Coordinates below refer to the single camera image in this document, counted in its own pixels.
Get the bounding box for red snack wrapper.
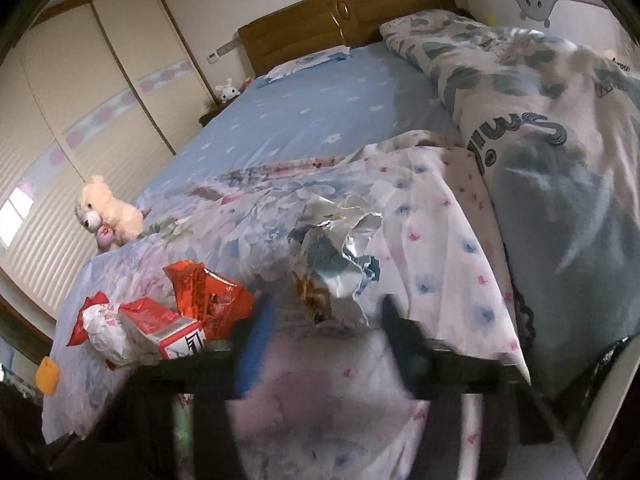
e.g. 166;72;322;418
164;260;254;340

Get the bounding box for silver foil snack bag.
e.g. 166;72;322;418
288;194;383;330

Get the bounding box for white 1928 paper box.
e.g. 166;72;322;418
118;297;205;360

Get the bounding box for white tissue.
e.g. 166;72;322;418
82;304;142;366

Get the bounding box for red corn snack bag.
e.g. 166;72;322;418
66;290;111;347

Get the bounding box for green snack wrapper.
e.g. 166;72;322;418
171;394;195;480

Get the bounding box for black round trash bin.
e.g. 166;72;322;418
565;334;639;474

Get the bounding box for floral pink blue blanket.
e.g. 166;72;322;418
42;130;523;479

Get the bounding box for cream teddy bear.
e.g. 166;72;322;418
75;176;150;252

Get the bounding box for orange foam corner guard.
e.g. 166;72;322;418
35;356;60;396

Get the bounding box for dark wooden nightstand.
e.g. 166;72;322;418
198;102;232;127

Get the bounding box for blue bed sheet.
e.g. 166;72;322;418
134;42;461;208

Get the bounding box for white bunny plush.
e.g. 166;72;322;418
215;78;241;104

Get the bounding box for grey leaf pattern duvet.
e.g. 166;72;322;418
380;10;639;396

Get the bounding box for cream sliding wardrobe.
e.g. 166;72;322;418
1;0;217;318

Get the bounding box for blue white pillow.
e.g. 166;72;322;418
258;44;350;87

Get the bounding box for wooden headboard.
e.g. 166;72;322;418
238;0;457;76

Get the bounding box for wall switch panel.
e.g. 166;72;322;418
207;52;220;64

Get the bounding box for grey bed guard rail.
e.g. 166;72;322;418
465;0;626;58

